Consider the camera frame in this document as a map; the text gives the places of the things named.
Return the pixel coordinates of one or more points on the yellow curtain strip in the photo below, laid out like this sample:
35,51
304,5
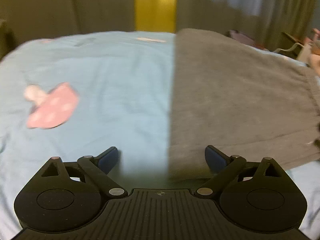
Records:
155,15

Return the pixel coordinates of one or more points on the grey sweatpants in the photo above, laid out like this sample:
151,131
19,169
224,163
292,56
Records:
239,99

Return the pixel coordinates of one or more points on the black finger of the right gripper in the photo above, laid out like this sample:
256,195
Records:
313,139

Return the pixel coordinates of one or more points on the purple bag behind bed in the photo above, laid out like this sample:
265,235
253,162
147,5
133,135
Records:
241,37

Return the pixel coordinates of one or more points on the dark bedside shelf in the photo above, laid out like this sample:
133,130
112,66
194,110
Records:
291,47

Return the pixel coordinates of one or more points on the pink plush toy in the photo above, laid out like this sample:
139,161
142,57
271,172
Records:
314,58

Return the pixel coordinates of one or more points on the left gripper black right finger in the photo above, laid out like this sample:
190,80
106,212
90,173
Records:
225,170

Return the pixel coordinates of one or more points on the grey curtain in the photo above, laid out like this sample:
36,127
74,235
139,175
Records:
262,20

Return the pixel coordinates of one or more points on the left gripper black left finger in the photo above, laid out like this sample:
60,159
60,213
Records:
97,169

